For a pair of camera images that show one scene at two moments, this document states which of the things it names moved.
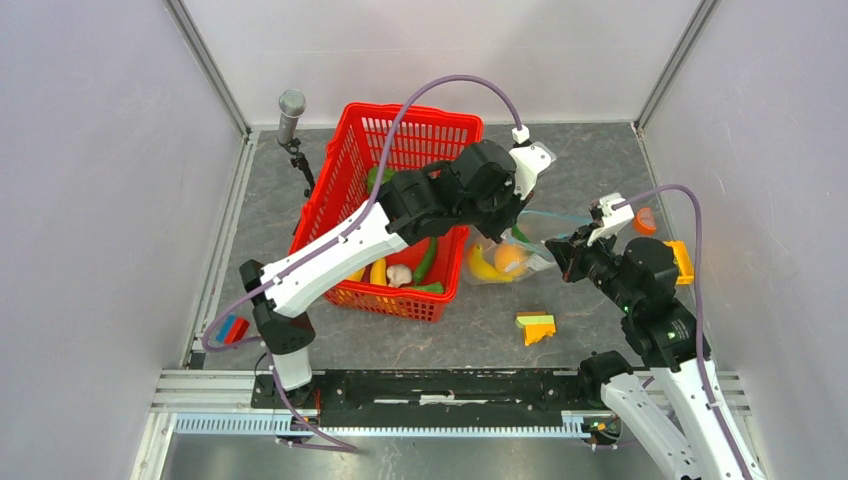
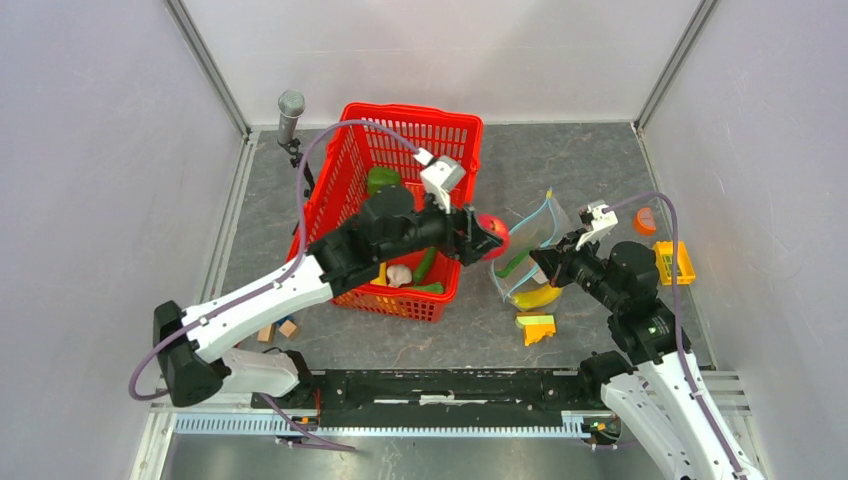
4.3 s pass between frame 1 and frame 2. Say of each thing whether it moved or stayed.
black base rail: stayed
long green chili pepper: moved
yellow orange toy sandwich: stayed
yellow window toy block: stayed
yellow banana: moved
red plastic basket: stayed
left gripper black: moved
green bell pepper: stayed
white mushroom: stayed
